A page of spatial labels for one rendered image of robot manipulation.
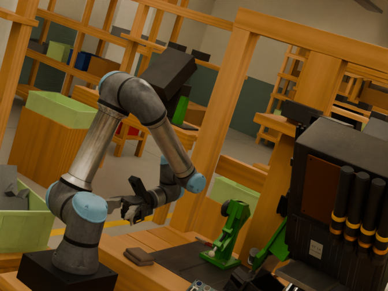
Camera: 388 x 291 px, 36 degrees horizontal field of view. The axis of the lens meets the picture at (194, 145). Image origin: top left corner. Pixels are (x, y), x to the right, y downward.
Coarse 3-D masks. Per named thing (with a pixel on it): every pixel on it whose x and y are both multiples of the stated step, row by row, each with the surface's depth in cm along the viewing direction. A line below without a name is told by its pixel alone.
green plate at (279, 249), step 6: (282, 222) 210; (282, 228) 211; (276, 234) 211; (282, 234) 211; (270, 240) 212; (276, 240) 212; (282, 240) 211; (270, 246) 213; (276, 246) 212; (282, 246) 211; (270, 252) 220; (276, 252) 212; (282, 252) 211; (288, 252) 210; (282, 258) 211; (288, 258) 214
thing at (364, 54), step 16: (240, 16) 261; (256, 16) 257; (272, 16) 253; (256, 32) 257; (272, 32) 253; (288, 32) 249; (304, 32) 245; (320, 32) 242; (304, 48) 254; (320, 48) 242; (336, 48) 238; (352, 48) 235; (368, 48) 232; (384, 48) 229; (368, 64) 232; (384, 64) 228
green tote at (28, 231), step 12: (36, 204) 238; (0, 216) 212; (12, 216) 216; (24, 216) 219; (36, 216) 223; (48, 216) 227; (0, 228) 214; (12, 228) 217; (24, 228) 221; (36, 228) 225; (48, 228) 229; (0, 240) 216; (12, 240) 219; (24, 240) 223; (36, 240) 227; (0, 252) 218; (12, 252) 221
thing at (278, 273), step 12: (288, 264) 200; (300, 264) 204; (276, 276) 192; (288, 276) 190; (300, 276) 193; (312, 276) 197; (324, 276) 200; (300, 288) 190; (312, 288) 186; (324, 288) 189
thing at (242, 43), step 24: (240, 48) 261; (240, 72) 264; (312, 72) 243; (336, 72) 238; (216, 96) 267; (312, 96) 243; (216, 120) 267; (288, 120) 249; (216, 144) 270; (288, 144) 249; (288, 168) 249; (264, 192) 254; (192, 216) 277; (264, 216) 254; (264, 240) 254
